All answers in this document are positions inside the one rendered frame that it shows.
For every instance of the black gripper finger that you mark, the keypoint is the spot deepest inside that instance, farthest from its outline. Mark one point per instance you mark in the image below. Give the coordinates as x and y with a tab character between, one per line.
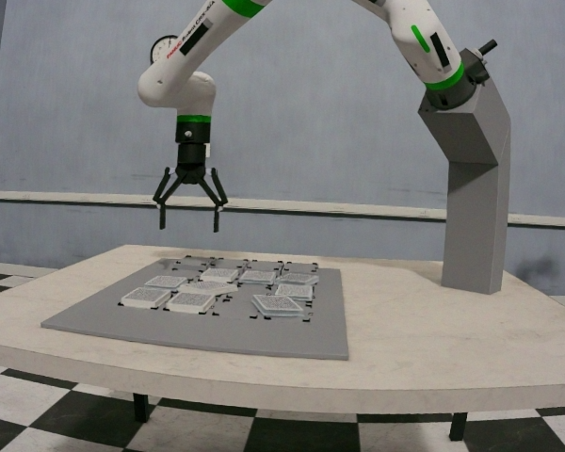
213	172
161	201

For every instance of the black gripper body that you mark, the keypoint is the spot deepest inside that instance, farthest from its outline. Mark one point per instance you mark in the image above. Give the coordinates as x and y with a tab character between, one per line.
191	153

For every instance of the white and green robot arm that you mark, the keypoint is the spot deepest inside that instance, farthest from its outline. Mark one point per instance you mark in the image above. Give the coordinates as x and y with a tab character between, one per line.
450	77

